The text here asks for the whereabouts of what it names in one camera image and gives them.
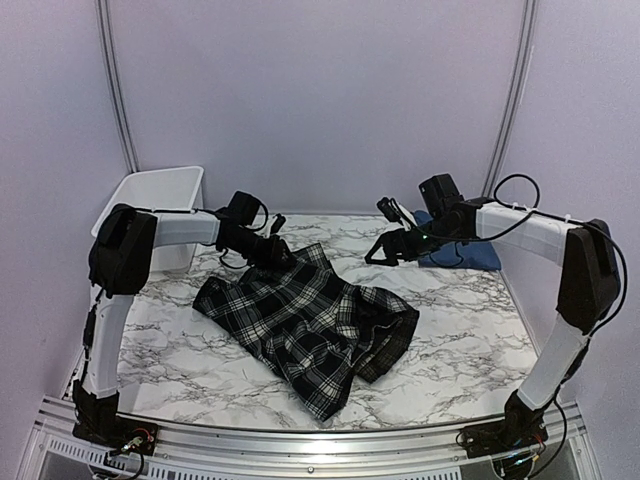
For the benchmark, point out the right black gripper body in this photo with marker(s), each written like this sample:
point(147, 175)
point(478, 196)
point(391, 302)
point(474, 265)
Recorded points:
point(419, 247)

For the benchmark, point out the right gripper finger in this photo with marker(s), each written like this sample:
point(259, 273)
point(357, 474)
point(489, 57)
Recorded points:
point(387, 261)
point(387, 243)

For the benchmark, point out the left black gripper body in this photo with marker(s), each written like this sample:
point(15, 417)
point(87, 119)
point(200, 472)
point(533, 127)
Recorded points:
point(262, 256)

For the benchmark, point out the blue t-shirt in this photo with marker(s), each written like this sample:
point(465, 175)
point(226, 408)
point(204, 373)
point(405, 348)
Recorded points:
point(475, 256)

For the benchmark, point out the plaid black white garment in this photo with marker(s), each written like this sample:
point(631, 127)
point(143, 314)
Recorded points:
point(312, 328)

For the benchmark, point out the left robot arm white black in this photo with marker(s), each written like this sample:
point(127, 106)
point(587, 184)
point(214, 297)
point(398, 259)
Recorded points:
point(119, 268)

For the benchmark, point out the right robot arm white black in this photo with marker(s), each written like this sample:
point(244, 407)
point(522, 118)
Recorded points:
point(592, 286)

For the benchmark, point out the white plastic laundry bin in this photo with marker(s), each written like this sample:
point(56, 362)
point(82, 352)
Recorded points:
point(178, 188)

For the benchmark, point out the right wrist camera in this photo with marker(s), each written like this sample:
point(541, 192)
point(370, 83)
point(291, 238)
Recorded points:
point(396, 213)

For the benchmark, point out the right aluminium corner post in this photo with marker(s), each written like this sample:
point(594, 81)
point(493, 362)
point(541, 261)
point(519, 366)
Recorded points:
point(514, 94)

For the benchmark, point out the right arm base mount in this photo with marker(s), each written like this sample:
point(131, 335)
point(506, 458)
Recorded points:
point(495, 437)

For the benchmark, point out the aluminium front rail frame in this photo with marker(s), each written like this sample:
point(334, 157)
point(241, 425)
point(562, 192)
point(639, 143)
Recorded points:
point(184, 451)

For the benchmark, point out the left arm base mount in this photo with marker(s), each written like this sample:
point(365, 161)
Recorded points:
point(123, 436)

